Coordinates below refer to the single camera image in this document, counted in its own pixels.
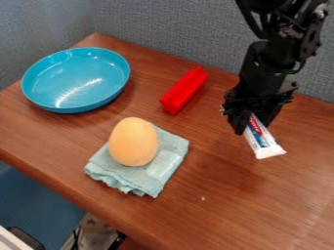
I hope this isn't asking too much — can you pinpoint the clear small plastic bottle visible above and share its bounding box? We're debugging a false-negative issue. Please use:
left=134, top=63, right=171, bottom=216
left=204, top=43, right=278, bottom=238
left=146, top=150, right=182, bottom=182

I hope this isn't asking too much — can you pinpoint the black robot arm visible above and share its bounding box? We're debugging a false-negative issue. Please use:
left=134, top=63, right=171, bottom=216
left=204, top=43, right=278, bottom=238
left=222, top=0, right=330, bottom=135

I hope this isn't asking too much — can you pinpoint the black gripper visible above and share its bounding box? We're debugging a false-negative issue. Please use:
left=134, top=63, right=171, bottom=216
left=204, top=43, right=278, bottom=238
left=222, top=42, right=299, bottom=135

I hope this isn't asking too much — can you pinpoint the orange egg-shaped sponge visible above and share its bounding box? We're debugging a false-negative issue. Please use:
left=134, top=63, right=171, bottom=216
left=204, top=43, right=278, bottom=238
left=108, top=117, right=158, bottom=167

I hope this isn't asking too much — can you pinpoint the light blue folded cloth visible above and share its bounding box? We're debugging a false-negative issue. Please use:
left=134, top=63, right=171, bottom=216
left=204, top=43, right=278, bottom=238
left=83, top=127, right=190, bottom=198

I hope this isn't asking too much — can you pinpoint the blue plastic plate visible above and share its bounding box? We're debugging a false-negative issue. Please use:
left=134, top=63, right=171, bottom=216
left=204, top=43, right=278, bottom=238
left=21, top=47, right=131, bottom=113

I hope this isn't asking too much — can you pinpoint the white toothpaste tube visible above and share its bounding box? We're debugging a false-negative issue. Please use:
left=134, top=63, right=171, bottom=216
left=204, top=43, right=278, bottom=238
left=243, top=114, right=286, bottom=159

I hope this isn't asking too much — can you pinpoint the grey stand under table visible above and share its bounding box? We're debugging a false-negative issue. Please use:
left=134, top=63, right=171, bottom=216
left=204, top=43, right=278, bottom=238
left=60, top=214, right=126, bottom=250

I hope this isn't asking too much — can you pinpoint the red plastic block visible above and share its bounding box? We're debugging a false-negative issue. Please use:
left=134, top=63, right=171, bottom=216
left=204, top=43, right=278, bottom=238
left=159, top=66, right=208, bottom=115

